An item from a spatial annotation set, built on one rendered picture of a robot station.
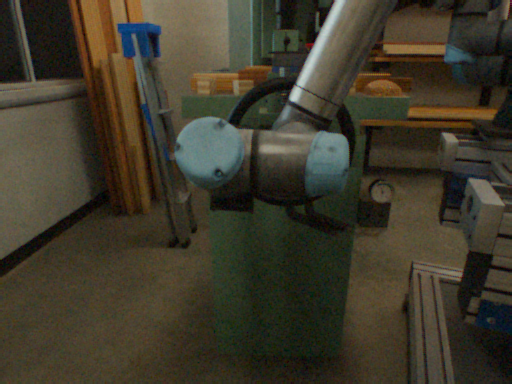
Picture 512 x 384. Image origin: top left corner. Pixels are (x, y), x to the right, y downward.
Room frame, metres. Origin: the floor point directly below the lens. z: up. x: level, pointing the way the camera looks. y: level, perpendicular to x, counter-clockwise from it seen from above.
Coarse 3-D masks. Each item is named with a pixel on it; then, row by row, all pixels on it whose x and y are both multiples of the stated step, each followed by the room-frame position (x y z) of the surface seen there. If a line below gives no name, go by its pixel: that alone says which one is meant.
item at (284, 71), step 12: (288, 72) 0.79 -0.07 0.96; (288, 96) 0.78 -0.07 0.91; (312, 204) 0.77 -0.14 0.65; (288, 216) 0.77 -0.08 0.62; (300, 216) 0.77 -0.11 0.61; (312, 216) 0.76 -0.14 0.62; (324, 216) 0.78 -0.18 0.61; (324, 228) 0.78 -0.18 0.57; (336, 228) 0.79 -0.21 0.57; (348, 228) 0.79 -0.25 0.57
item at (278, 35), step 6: (276, 30) 1.01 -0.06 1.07; (282, 30) 1.01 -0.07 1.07; (288, 30) 1.01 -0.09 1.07; (294, 30) 1.01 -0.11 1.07; (276, 36) 1.01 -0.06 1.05; (282, 36) 1.01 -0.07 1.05; (288, 36) 1.01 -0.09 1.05; (294, 36) 1.01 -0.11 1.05; (276, 42) 1.01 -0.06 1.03; (282, 42) 1.01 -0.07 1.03; (294, 42) 1.01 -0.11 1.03; (276, 48) 1.01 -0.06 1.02; (282, 48) 1.01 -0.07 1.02; (288, 48) 1.01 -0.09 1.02; (294, 48) 1.01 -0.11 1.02
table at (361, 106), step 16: (192, 96) 0.90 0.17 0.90; (208, 96) 0.90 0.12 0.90; (224, 96) 0.90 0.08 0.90; (240, 96) 0.90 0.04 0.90; (352, 96) 0.89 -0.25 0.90; (368, 96) 0.89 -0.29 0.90; (192, 112) 0.90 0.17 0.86; (208, 112) 0.90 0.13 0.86; (224, 112) 0.90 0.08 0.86; (256, 112) 0.90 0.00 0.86; (352, 112) 0.89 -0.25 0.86; (368, 112) 0.89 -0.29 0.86; (384, 112) 0.88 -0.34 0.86; (400, 112) 0.88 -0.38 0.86
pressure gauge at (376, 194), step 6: (378, 180) 0.83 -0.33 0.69; (384, 180) 0.83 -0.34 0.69; (372, 186) 0.83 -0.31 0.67; (378, 186) 0.82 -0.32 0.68; (384, 186) 0.82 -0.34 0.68; (390, 186) 0.82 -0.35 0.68; (372, 192) 0.82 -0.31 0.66; (378, 192) 0.82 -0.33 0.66; (384, 192) 0.82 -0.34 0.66; (390, 192) 0.82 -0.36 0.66; (372, 198) 0.82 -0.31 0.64; (378, 198) 0.82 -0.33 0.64; (384, 198) 0.82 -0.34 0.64; (390, 198) 0.82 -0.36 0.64; (378, 204) 0.84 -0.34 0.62
